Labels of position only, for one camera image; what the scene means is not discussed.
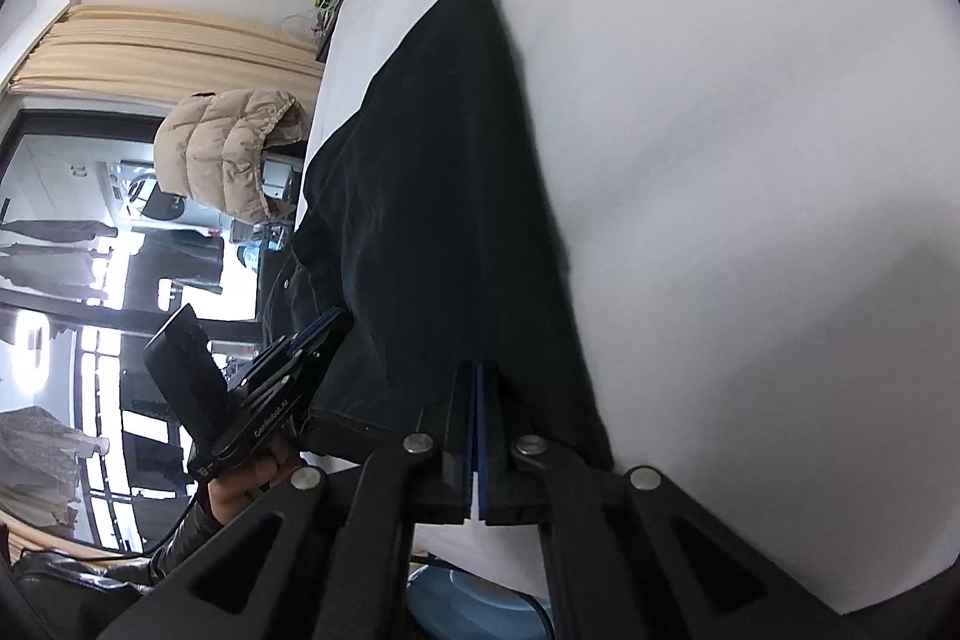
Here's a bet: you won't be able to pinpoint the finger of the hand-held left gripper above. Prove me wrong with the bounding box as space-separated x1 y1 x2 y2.
304 321 355 387
291 308 353 350

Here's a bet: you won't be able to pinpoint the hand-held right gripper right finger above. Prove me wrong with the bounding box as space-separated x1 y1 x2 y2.
478 361 893 640

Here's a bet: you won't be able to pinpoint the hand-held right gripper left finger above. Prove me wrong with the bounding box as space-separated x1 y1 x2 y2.
97 361 477 640

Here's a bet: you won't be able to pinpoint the black denim pants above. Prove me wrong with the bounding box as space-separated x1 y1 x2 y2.
255 0 616 472

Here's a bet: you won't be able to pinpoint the person's left forearm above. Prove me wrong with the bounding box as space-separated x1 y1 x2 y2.
146 501 226 588

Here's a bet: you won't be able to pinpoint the person's left hand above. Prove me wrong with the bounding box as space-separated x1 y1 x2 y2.
206 436 301 528

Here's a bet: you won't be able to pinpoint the blue plastic stool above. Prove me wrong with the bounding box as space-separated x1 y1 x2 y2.
407 565 554 640

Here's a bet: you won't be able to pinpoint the hanging light patterned garment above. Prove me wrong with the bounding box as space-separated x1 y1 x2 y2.
0 407 107 528

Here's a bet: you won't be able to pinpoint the beige puffer jacket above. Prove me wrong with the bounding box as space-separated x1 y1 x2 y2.
154 89 312 225

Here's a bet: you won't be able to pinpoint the hanging dark grey garment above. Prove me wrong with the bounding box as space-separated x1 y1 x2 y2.
0 218 121 298

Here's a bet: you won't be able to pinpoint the person's dark jacket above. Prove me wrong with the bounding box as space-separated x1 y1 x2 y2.
0 535 155 640

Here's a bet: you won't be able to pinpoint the beige curtain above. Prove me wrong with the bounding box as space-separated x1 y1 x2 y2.
7 4 325 105

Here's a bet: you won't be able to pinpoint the bed with white sheet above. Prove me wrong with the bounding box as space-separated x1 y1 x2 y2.
300 0 960 618

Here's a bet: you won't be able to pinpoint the white wire basket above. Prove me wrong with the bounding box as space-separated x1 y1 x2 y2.
283 0 346 56

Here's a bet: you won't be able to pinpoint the black sliding door frame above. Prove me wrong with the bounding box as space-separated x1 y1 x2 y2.
0 111 263 551

